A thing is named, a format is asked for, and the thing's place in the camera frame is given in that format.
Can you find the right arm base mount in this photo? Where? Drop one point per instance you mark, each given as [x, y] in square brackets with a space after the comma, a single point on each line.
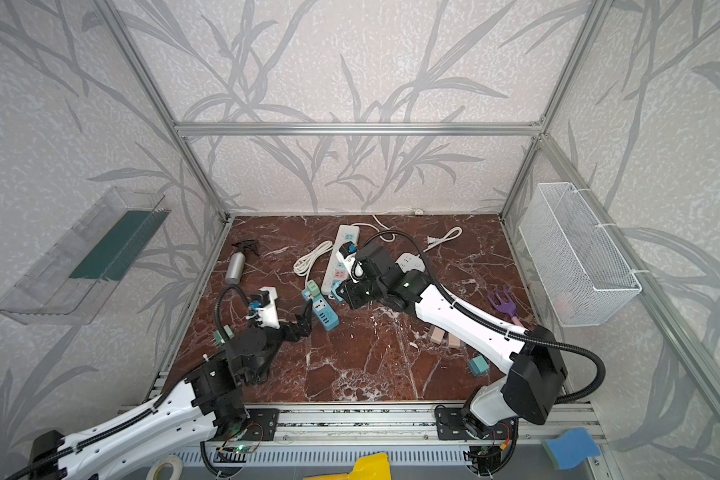
[453, 424]

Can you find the teal power strip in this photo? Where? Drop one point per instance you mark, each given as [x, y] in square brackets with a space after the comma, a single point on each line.
[322, 309]

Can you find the blue sponge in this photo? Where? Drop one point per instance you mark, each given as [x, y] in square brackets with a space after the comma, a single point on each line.
[570, 449]

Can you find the purple pink toy fork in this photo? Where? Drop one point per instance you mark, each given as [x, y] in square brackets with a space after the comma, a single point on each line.
[503, 302]

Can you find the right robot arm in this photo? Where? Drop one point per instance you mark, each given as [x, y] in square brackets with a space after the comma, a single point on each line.
[531, 360]

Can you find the white wire basket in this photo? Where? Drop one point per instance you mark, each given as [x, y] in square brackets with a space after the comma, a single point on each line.
[584, 274]

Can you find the clear plastic wall tray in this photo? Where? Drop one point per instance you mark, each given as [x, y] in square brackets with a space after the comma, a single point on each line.
[70, 283]

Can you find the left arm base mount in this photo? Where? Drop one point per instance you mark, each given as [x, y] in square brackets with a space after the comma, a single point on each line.
[260, 425]

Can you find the square white power socket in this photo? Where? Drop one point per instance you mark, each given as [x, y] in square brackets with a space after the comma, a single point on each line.
[408, 262]

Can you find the white tape roll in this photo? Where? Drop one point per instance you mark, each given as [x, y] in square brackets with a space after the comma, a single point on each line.
[171, 463]

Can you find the teal plug adapter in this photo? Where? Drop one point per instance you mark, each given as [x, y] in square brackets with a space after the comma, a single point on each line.
[479, 366]

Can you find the beige plug adapter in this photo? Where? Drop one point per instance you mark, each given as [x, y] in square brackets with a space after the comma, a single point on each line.
[454, 341]
[436, 335]

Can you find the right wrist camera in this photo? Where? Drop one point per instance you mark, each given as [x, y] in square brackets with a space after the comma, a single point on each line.
[347, 256]

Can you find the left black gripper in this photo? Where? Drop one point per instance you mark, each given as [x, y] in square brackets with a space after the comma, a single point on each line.
[289, 330]

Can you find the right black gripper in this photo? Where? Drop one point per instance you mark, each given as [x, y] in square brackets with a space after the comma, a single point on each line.
[356, 287]

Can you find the silver spray bottle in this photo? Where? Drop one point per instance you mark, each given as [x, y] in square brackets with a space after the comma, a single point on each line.
[238, 259]

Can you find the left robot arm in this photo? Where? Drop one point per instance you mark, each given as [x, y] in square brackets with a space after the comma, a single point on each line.
[204, 404]

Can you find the yellow plastic object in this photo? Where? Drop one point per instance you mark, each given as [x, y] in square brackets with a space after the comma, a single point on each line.
[371, 467]

